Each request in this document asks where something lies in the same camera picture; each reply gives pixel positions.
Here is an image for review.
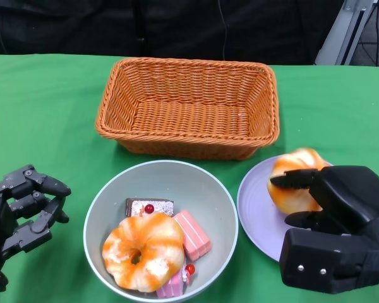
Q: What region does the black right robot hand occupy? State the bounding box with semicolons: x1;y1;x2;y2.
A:
270;165;379;236

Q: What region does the twisted orange bread bun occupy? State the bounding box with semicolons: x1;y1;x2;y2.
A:
267;147;331;215

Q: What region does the orange ring doughnut bread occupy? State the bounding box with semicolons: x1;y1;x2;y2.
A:
101;211;186;292

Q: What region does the salmon pink striped cake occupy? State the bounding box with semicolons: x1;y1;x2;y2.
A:
172;210;212;262

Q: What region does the chocolate cake with cherry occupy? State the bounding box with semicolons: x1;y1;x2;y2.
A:
125;198;174;218

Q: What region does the pale green bowl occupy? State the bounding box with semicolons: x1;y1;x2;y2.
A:
83;160;239;300

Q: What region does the magenta pink cake with cherry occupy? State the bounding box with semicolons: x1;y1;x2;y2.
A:
156;264;196;299

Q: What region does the lavender plate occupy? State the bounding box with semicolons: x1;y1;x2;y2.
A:
236;155;335;263

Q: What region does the orange wicker basket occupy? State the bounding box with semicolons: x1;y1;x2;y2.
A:
94;57;279;161

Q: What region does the black backdrop curtain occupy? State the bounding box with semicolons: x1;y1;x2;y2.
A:
0;0;348;59

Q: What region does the grey aluminium frame post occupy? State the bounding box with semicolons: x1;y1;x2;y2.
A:
315;0;379;66

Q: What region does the looped black cable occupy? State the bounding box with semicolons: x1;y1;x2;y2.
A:
358;0;379;68

